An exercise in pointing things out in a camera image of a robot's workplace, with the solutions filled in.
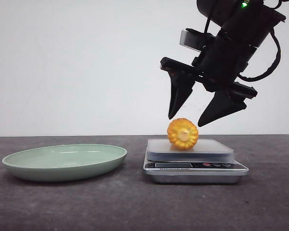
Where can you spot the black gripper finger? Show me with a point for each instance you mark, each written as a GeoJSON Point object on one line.
{"type": "Point", "coordinates": [223, 103]}
{"type": "Point", "coordinates": [181, 88]}

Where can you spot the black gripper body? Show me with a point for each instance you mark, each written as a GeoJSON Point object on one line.
{"type": "Point", "coordinates": [217, 66]}

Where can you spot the yellow corn cob piece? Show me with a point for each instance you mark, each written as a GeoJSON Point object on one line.
{"type": "Point", "coordinates": [182, 133]}

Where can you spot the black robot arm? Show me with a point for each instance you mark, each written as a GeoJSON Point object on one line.
{"type": "Point", "coordinates": [246, 22]}

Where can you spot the silver digital kitchen scale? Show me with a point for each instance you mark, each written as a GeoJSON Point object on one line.
{"type": "Point", "coordinates": [209, 161]}

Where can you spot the green oval plate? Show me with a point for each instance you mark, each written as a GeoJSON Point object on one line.
{"type": "Point", "coordinates": [64, 162]}

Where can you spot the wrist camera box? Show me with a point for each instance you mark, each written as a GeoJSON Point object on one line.
{"type": "Point", "coordinates": [195, 40]}

